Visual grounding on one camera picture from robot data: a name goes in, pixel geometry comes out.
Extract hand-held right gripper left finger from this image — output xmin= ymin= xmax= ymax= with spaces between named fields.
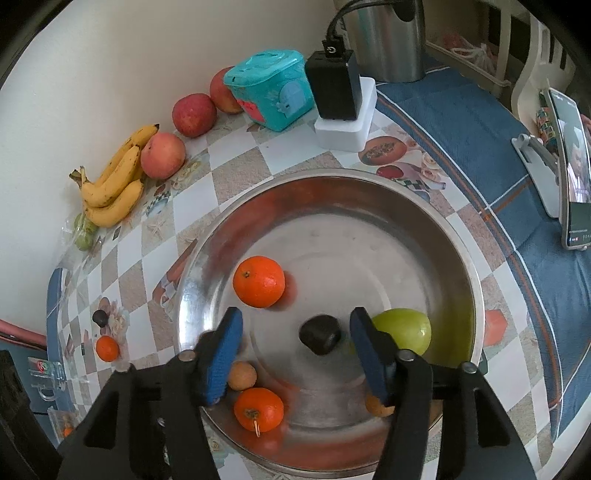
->
xmin=55 ymin=307 xmax=244 ymax=480

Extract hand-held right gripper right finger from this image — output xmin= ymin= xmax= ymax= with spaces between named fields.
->
xmin=349 ymin=307 xmax=539 ymax=480

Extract green fruit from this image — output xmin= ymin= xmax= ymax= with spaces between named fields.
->
xmin=372 ymin=308 xmax=433 ymax=356

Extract orange with stem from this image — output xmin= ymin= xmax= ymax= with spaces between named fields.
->
xmin=233 ymin=388 xmax=285 ymax=435

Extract steel bowl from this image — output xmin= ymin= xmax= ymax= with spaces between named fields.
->
xmin=173 ymin=168 xmax=485 ymax=476

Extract plastic bag of green fruits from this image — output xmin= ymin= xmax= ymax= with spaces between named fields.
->
xmin=62 ymin=210 xmax=105 ymax=252

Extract clear plastic container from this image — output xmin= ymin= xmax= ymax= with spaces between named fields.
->
xmin=46 ymin=406 xmax=93 ymax=444

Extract glass mug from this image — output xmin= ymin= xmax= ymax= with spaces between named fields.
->
xmin=28 ymin=355 xmax=93 ymax=402

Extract pink bar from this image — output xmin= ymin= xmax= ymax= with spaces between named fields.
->
xmin=0 ymin=318 xmax=48 ymax=349

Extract bunch of yellow bananas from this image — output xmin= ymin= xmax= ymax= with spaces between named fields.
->
xmin=69 ymin=124 xmax=160 ymax=228

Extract pale red apple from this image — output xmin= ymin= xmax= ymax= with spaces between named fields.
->
xmin=140 ymin=133 xmax=186 ymax=180

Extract white box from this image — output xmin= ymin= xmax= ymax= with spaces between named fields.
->
xmin=315 ymin=77 xmax=378 ymax=152

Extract white phone stand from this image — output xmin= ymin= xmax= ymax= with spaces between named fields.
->
xmin=511 ymin=134 xmax=566 ymax=219

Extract teal plastic box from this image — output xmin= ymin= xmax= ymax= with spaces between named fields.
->
xmin=224 ymin=49 xmax=315 ymax=132

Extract black charger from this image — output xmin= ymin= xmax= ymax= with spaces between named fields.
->
xmin=305 ymin=48 xmax=363 ymax=121

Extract smartphone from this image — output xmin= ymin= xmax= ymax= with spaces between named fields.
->
xmin=540 ymin=88 xmax=591 ymax=251

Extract metal thermos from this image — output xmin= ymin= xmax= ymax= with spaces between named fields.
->
xmin=344 ymin=0 xmax=428 ymax=84

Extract white mesh bag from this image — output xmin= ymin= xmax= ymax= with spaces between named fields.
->
xmin=425 ymin=30 xmax=511 ymax=86

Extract white chair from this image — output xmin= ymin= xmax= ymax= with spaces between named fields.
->
xmin=480 ymin=0 xmax=578 ymax=121

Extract black cable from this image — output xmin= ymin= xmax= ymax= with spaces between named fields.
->
xmin=323 ymin=0 xmax=398 ymax=58

